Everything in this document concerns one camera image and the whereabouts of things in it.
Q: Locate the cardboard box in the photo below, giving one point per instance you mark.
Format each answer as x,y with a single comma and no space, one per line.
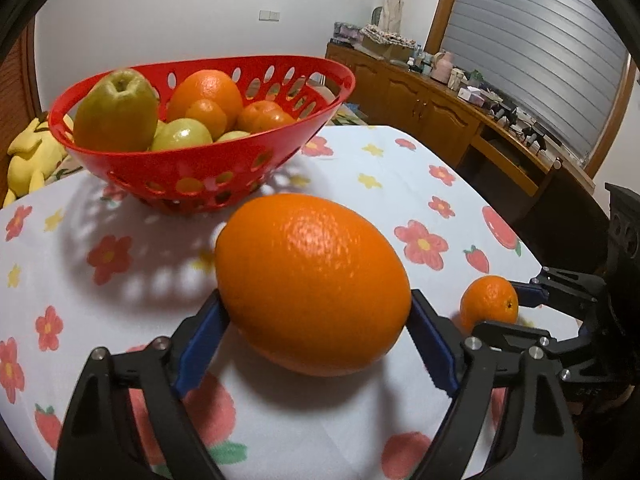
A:
385,44

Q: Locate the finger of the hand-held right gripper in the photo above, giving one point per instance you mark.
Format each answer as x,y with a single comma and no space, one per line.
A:
505,332
530,294

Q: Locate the medium orange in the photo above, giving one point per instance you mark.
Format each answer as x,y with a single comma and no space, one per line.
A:
210,87

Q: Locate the elongated green guava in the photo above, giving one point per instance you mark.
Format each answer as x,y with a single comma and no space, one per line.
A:
115,115

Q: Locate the red plastic basket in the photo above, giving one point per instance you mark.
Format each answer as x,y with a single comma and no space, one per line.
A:
225,160

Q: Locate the white wall switch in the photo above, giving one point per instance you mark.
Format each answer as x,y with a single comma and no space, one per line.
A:
269,15

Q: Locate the grey window blind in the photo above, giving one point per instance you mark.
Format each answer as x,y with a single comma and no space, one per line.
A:
510,25

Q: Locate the small mandarin orange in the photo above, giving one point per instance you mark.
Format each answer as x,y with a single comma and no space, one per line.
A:
206,115
262,116
487,300

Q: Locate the wooden cabinet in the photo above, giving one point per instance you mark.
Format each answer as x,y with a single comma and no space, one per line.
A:
400,90

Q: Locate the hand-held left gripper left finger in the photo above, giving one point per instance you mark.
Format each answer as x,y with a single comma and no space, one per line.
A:
200,355

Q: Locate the clutter of small items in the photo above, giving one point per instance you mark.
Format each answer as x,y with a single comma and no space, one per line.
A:
505,110

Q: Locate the purple boxes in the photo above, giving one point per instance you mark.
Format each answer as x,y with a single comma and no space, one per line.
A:
347,32

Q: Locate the strawberry print tablecloth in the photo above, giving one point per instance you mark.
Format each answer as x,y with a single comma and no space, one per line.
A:
350,175

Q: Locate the wooden window frame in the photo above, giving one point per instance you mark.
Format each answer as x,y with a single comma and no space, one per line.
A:
442,5

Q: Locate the wooden slatted door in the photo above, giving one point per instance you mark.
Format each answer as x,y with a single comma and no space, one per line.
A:
17,90

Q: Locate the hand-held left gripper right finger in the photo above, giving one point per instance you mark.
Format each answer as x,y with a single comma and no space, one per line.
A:
432,355

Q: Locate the yellow plush toy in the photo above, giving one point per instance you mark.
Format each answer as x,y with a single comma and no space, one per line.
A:
30,160

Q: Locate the large orange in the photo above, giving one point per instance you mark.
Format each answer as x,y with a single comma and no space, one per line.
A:
310,280

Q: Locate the round green guava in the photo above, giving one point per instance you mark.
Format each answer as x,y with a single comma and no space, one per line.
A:
182,136

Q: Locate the small green fruit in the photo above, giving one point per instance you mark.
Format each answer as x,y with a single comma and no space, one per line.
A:
232,136

